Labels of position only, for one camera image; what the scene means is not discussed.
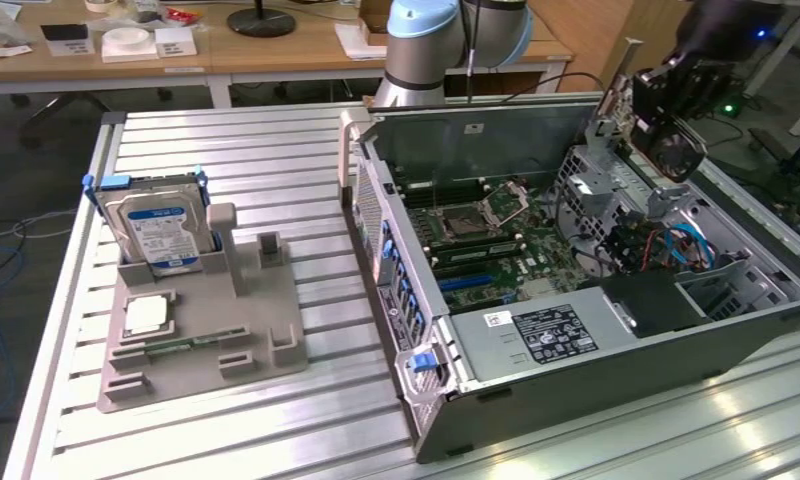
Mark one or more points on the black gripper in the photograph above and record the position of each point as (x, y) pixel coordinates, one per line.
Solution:
(708, 85)

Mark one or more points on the black graphics card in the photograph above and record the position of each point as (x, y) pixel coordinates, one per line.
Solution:
(674, 150)

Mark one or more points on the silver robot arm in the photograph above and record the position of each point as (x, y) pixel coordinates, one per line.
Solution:
(421, 50)

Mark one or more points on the green motherboard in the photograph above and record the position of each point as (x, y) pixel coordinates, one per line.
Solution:
(541, 255)

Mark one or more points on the black plastic cover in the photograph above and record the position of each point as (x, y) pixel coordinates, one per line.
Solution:
(654, 305)

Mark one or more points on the metal CPU socket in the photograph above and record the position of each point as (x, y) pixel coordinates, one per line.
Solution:
(463, 220)

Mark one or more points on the installed dark RAM stick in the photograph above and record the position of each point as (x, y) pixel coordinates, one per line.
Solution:
(474, 255)

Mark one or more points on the cardboard box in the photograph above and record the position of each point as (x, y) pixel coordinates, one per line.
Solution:
(377, 17)

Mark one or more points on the blue expansion slot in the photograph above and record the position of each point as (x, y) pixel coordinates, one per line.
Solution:
(467, 282)

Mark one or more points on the blue slot latch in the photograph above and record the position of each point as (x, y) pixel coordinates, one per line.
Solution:
(386, 232)
(401, 275)
(409, 299)
(391, 252)

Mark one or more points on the grey power supply unit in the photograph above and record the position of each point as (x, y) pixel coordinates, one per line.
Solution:
(507, 350)

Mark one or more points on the open grey PC case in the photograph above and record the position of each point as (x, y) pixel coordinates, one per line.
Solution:
(574, 400)

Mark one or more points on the black round lamp base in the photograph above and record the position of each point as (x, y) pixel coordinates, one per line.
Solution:
(262, 22)

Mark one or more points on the blue case release latch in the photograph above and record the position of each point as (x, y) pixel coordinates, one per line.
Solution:
(422, 362)

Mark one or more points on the red small packet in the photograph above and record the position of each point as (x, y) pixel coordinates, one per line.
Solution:
(183, 17)

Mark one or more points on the plain white box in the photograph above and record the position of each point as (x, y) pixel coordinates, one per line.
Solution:
(175, 44)

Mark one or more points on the grey plastic parts rack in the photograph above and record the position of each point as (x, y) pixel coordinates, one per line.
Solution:
(241, 310)

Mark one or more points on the hard disk in blue caddy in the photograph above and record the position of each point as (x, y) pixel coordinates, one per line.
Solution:
(160, 230)

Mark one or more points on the white tape roll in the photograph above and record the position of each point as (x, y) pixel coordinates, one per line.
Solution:
(100, 5)

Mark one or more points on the green RAM stick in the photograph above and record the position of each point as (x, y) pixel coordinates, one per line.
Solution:
(180, 345)

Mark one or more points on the silver CPU chip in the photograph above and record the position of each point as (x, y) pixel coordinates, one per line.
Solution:
(148, 315)

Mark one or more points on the white box with black top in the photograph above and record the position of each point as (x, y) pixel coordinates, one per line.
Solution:
(68, 42)

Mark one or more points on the white paper card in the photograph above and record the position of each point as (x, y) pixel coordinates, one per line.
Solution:
(7, 51)

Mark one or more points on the clear plastic bags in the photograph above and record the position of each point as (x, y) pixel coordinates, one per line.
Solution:
(0, 22)

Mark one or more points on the white table frame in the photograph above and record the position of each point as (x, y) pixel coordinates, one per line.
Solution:
(777, 55)

